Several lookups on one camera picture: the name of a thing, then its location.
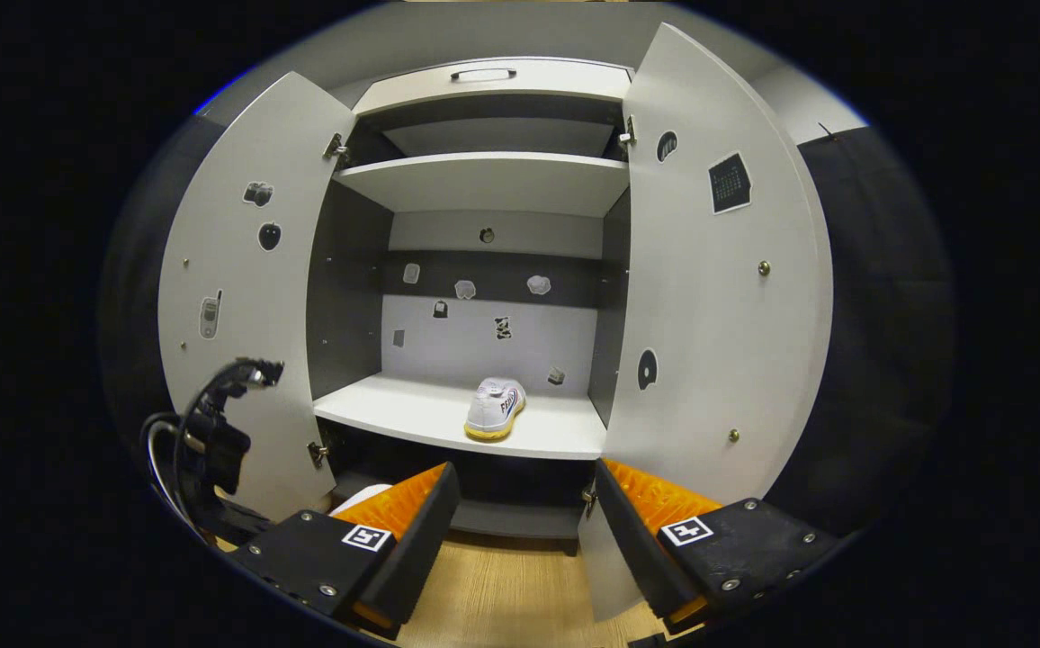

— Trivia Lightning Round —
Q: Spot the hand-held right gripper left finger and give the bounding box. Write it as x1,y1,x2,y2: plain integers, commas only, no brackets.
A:
230,462,462,633

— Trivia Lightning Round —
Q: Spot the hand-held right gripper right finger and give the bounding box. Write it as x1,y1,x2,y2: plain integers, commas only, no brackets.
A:
594,459,840,628

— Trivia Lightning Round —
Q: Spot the cabinet door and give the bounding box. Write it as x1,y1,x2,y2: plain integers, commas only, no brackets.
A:
578,22,834,622
158,72,356,523

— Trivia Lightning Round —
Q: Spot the grey white shoe cabinet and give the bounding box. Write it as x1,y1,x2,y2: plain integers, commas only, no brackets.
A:
158,22,834,622

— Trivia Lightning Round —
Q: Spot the beige cabinet drawer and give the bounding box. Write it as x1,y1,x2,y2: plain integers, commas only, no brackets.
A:
354,58,633,116

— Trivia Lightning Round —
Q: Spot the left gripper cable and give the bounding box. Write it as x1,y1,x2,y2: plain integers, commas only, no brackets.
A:
140,409,208,534

